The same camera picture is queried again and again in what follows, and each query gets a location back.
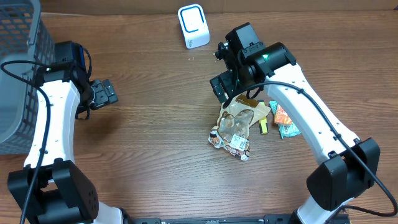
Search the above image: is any orange Kleenex tissue pack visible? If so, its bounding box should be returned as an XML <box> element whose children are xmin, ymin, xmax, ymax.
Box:
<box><xmin>274</xmin><ymin>105</ymin><xmax>293</xmax><ymax>125</ymax></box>

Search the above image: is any brown snack pouch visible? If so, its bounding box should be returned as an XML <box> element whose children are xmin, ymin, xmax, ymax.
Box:
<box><xmin>208</xmin><ymin>95</ymin><xmax>271</xmax><ymax>161</ymax></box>

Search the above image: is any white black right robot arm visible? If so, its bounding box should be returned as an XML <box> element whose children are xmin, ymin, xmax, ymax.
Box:
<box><xmin>210</xmin><ymin>23</ymin><xmax>380</xmax><ymax>223</ymax></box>

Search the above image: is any white barcode scanner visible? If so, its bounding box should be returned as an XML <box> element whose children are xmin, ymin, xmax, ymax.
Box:
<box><xmin>177</xmin><ymin>4</ymin><xmax>210</xmax><ymax>49</ymax></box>

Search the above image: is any teal wet wipes pack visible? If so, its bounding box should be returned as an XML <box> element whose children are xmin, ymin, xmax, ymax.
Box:
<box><xmin>269</xmin><ymin>101</ymin><xmax>301</xmax><ymax>139</ymax></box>

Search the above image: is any dark grey mesh basket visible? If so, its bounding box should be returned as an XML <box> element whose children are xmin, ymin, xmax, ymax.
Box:
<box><xmin>0</xmin><ymin>0</ymin><xmax>57</xmax><ymax>155</ymax></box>

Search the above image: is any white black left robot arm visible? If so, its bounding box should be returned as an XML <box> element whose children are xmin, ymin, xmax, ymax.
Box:
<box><xmin>7</xmin><ymin>41</ymin><xmax>131</xmax><ymax>223</ymax></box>

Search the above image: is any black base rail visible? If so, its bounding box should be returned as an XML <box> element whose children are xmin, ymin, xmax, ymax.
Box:
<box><xmin>124</xmin><ymin>214</ymin><xmax>301</xmax><ymax>224</ymax></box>

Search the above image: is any yellow highlighter pen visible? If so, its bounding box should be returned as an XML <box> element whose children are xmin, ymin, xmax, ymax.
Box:
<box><xmin>259</xmin><ymin>112</ymin><xmax>269</xmax><ymax>134</ymax></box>

